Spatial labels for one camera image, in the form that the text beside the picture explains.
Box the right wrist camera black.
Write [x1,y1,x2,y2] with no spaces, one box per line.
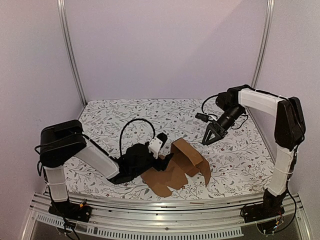
[195,112,213,123]

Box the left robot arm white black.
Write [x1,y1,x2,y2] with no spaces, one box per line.
[34,119,173,217]

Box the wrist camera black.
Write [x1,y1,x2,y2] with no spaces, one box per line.
[148,132,168,159]
[195,112,213,123]

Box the aluminium frame post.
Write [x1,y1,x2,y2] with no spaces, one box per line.
[57,0,88,107]
[251,0,275,89]

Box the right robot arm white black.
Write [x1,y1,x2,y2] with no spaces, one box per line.
[195,84,306,198]

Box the brown cardboard box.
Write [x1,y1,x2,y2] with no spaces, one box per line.
[140,138,211,198]

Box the floral patterned table mat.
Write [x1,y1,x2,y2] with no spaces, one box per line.
[79,99,274,200]

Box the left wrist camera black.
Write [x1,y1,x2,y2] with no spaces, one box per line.
[148,132,168,159]

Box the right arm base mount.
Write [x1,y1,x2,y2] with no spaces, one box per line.
[240,192,285,223]

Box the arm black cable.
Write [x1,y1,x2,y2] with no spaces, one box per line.
[201,93,220,115]
[119,118,157,158]

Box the right aluminium frame post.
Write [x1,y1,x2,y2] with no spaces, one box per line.
[251,0,275,89]

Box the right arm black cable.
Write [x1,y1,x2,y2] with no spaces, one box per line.
[201,93,220,115]

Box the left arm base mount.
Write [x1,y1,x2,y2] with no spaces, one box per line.
[48,199,92,223]

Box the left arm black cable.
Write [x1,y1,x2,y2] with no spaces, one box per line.
[119,118,157,158]

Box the front aluminium rail base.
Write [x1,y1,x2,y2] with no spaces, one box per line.
[21,193,313,240]

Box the left aluminium frame post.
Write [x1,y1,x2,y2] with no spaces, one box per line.
[57,0,88,107]

